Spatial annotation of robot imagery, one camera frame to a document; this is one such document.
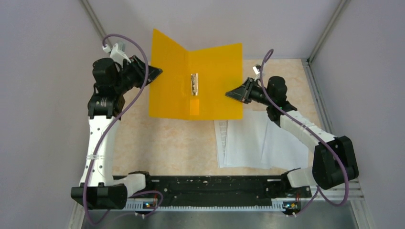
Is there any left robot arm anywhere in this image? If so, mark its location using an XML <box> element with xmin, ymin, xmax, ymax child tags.
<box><xmin>71</xmin><ymin>56</ymin><xmax>163</xmax><ymax>210</ymax></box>

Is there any white paper sheets stack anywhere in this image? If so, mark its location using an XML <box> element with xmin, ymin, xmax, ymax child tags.
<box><xmin>214</xmin><ymin>109</ymin><xmax>309</xmax><ymax>170</ymax></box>

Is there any orange plastic clip folder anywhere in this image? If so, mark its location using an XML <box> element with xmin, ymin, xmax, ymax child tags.
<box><xmin>149</xmin><ymin>29</ymin><xmax>243</xmax><ymax>121</ymax></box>

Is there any white slotted cable duct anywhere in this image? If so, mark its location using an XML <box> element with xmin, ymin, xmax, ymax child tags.
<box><xmin>122</xmin><ymin>200</ymin><xmax>291</xmax><ymax>212</ymax></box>

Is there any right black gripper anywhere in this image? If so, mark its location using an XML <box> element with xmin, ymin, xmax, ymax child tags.
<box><xmin>225</xmin><ymin>77</ymin><xmax>273</xmax><ymax>106</ymax></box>

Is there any aluminium front rail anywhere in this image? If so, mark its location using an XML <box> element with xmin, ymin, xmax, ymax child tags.
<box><xmin>75</xmin><ymin>178</ymin><xmax>364</xmax><ymax>201</ymax></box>

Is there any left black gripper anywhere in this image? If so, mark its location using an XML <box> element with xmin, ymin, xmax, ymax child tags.
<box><xmin>114</xmin><ymin>54</ymin><xmax>162</xmax><ymax>94</ymax></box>

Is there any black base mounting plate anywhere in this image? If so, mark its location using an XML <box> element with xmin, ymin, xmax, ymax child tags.
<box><xmin>141</xmin><ymin>174</ymin><xmax>312</xmax><ymax>208</ymax></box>

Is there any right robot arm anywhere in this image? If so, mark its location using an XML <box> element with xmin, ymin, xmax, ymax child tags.
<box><xmin>225</xmin><ymin>76</ymin><xmax>359</xmax><ymax>197</ymax></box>

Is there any right aluminium frame post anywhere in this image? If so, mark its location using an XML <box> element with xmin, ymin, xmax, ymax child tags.
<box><xmin>307</xmin><ymin>0</ymin><xmax>351</xmax><ymax>65</ymax></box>

